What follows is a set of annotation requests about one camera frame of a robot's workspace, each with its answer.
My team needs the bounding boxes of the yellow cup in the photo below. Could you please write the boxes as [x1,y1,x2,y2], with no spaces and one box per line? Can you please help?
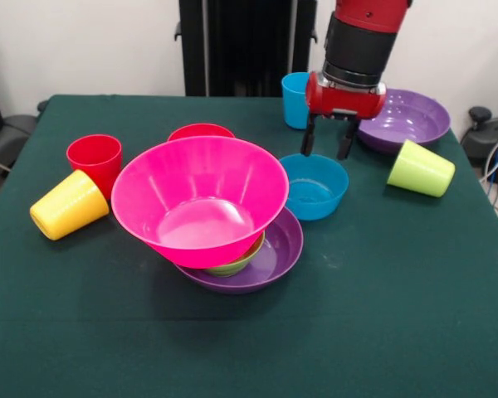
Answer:
[29,168,110,241]

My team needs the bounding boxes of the black office chair base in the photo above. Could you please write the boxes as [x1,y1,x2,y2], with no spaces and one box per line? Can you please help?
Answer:
[460,106,498,184]
[0,99,49,171]

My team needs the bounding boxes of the purple bowl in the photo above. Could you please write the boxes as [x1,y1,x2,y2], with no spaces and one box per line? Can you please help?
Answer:
[356,88,452,155]
[176,206,305,295]

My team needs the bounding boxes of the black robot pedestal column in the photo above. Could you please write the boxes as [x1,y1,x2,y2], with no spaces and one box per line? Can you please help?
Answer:
[174,0,337,99]

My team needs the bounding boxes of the dark green table cloth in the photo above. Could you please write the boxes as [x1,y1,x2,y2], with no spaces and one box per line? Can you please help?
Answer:
[0,94,498,398]

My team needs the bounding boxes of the large pink bowl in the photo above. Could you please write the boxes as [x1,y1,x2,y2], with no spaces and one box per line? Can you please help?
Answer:
[110,135,291,269]

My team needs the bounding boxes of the tangled floor cables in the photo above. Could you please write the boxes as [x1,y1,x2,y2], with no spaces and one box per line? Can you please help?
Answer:
[479,132,498,225]

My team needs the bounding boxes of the blue bowl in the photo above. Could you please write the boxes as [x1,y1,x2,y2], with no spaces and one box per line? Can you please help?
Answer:
[279,153,350,221]

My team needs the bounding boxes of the green ribbed bowl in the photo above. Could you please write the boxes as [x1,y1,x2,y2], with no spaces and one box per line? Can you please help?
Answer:
[205,231,266,278]

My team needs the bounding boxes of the blue cup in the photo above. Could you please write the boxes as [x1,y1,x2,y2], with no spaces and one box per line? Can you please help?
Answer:
[281,72,312,130]

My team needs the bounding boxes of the green cup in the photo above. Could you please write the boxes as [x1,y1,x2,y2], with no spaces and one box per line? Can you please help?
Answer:
[386,138,457,199]

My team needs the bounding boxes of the red bowl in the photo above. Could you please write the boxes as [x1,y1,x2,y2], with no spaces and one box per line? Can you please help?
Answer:
[167,123,237,144]

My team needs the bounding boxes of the red cup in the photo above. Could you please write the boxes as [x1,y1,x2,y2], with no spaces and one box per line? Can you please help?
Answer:
[66,133,123,201]

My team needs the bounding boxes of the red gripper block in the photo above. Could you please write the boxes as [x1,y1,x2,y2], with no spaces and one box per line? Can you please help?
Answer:
[300,71,387,161]

